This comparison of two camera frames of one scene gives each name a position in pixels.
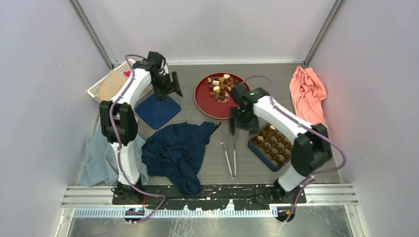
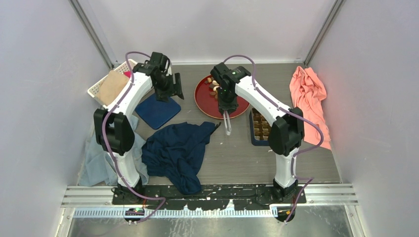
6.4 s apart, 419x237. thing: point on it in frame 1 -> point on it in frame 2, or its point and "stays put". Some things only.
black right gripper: x=253 y=126 -> x=223 y=105
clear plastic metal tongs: x=223 y=143 -> x=227 y=122
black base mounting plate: x=212 y=198 stays put
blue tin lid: x=156 y=112 stays put
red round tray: x=212 y=96 stays put
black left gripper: x=161 y=94 stays put
